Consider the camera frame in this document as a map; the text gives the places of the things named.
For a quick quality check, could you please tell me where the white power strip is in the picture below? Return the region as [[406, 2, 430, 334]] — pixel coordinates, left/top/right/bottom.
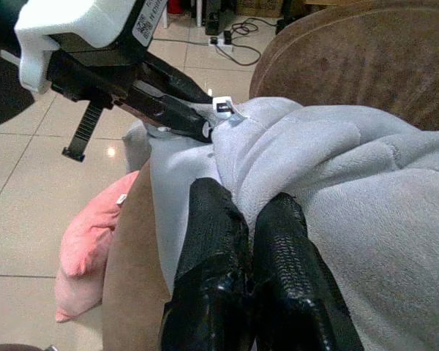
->
[[207, 31, 236, 53]]

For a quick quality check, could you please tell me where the black ribbed strap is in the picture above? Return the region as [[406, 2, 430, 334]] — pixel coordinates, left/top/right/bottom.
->
[[61, 102, 105, 163]]

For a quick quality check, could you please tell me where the brown sofa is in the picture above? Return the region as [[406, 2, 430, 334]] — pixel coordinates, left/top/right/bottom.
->
[[101, 0, 439, 351]]

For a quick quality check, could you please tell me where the grey fleece pillow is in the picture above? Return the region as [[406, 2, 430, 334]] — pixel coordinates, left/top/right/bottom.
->
[[122, 95, 439, 351]]

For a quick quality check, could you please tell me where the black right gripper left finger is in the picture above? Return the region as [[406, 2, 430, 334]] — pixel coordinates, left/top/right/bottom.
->
[[160, 178, 256, 351]]

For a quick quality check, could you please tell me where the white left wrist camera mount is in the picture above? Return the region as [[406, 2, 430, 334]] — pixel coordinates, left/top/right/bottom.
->
[[13, 0, 169, 93]]

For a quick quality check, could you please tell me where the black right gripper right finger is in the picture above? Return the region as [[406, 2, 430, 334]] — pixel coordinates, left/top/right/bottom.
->
[[252, 192, 365, 351]]

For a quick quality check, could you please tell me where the black upright box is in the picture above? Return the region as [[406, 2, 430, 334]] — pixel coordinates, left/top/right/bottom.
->
[[203, 0, 240, 37]]

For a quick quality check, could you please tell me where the black floor cable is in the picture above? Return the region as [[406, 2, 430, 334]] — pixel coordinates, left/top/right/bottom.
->
[[211, 15, 279, 68]]

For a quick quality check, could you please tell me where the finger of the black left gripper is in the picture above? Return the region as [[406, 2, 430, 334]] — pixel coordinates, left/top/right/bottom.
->
[[141, 59, 214, 106], [123, 85, 214, 143]]

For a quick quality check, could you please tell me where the pink pillow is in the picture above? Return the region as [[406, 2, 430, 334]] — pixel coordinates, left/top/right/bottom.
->
[[54, 170, 142, 324]]

